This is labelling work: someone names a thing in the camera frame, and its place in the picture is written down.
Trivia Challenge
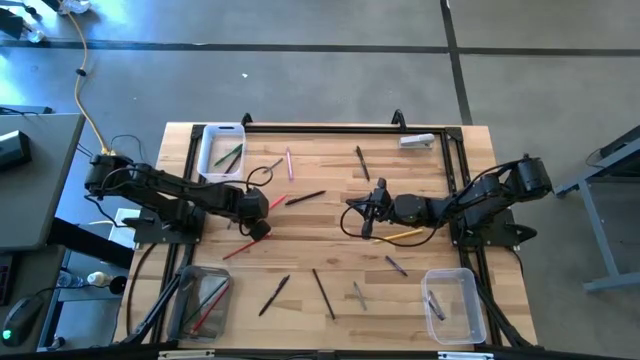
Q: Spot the dark grey translucent bin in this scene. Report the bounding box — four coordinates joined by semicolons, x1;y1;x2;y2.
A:
166;265;234;344

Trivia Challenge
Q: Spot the black click pen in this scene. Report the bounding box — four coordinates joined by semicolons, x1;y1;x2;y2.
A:
257;274;291;318

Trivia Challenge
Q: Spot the black desk leg beam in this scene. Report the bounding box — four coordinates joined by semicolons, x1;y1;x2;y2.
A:
47;215;136;271

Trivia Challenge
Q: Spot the grey crayon Madisi print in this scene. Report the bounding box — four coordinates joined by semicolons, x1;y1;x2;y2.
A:
352;280;368;312

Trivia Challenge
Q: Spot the dark grey pen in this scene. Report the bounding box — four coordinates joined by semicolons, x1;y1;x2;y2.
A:
355;145;372;183

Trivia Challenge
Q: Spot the clear plastic bin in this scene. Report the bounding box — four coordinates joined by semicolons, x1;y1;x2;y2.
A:
420;267;488;346

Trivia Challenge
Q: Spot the black computer mouse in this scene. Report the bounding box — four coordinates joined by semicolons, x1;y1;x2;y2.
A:
1;294;45;349

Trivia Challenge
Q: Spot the clear plastic water bottle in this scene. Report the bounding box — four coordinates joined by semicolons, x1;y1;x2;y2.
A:
55;271;90;291

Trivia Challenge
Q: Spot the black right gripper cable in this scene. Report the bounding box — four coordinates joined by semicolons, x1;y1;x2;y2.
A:
339;199;436;249

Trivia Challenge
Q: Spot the white stapler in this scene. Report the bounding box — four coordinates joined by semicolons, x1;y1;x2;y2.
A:
398;132;436;150

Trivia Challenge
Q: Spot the grey desk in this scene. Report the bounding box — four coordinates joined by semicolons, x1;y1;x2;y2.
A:
0;112;87;252

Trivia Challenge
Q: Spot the black aluminium table frame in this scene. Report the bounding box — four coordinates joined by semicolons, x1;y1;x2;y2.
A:
149;123;534;351

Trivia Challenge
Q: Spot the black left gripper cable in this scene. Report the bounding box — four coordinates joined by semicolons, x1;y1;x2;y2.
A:
243;164;275;191

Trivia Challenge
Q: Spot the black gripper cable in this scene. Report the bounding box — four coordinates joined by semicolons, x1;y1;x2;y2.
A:
243;164;275;191
339;199;436;249

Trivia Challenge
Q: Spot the green pen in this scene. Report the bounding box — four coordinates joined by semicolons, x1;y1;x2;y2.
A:
213;143;244;168

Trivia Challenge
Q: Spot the yellow pencil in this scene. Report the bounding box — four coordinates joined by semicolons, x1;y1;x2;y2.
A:
371;228;425;245

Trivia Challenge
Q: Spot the black keyboard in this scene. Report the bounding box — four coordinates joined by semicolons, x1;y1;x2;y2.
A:
0;252;15;307

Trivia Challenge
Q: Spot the black diagonal strut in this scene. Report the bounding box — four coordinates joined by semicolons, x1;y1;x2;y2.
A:
118;272;182;347
472;277;534;349

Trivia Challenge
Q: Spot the grey metal side table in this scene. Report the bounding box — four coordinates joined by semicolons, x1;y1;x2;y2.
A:
551;123;640;294

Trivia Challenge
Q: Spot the yellow cable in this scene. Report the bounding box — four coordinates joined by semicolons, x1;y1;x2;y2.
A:
63;8;115;155

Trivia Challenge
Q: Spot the clear plastic wrap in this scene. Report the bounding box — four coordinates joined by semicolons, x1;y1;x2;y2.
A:
57;0;93;15

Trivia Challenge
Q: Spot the black floor object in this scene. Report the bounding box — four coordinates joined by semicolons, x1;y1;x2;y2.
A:
0;7;26;40

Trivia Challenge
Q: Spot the frosted white plastic bin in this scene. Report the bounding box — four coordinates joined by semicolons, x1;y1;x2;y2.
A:
197;122;247;184

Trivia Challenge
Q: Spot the green pencil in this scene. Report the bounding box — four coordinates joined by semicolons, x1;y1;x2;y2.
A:
180;278;230;326

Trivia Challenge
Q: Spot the dark blue pencil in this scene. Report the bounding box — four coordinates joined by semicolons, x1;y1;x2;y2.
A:
311;268;337;321

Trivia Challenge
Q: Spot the silver metal bracket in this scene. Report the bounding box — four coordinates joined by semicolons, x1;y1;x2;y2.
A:
438;351;495;360
158;349;216;359

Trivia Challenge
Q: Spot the black device box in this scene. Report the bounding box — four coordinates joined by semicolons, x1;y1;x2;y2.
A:
0;129;33;172

